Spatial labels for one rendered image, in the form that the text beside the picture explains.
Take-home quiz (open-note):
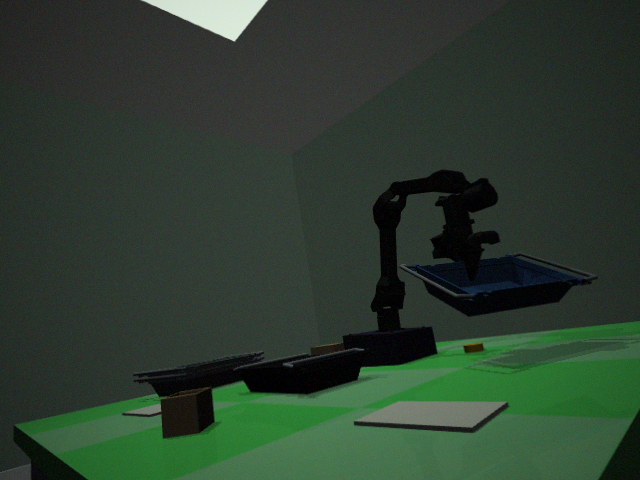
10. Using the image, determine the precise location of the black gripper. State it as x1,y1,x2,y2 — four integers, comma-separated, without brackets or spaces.
432,215,500,281

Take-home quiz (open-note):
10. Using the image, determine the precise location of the grey flat panel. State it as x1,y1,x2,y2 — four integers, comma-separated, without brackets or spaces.
122,403,161,417
354,401,509,433

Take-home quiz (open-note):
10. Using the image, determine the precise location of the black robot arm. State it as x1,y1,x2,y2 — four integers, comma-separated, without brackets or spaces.
371,169,498,332

